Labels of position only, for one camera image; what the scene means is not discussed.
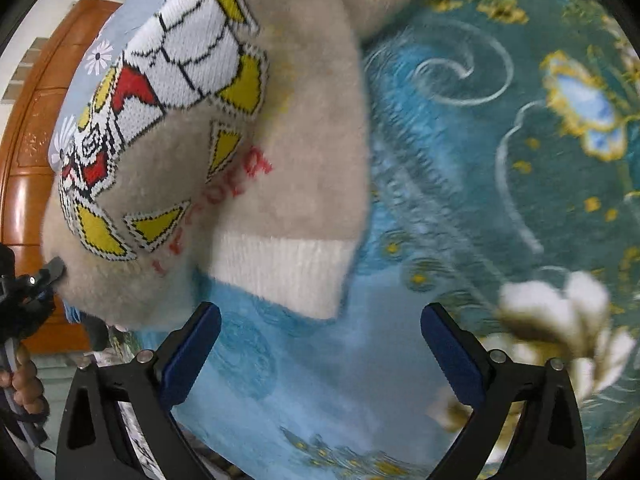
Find beige knitted sweater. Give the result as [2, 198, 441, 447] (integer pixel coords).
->
[42, 0, 409, 330]

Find person's left hand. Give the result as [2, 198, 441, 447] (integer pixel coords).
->
[0, 344, 47, 415]

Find orange wooden headboard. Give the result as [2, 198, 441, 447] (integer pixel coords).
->
[0, 0, 124, 356]

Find grey-blue floral duvet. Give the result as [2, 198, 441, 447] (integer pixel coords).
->
[46, 0, 582, 172]

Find teal floral bed sheet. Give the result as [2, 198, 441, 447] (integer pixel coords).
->
[119, 0, 640, 480]

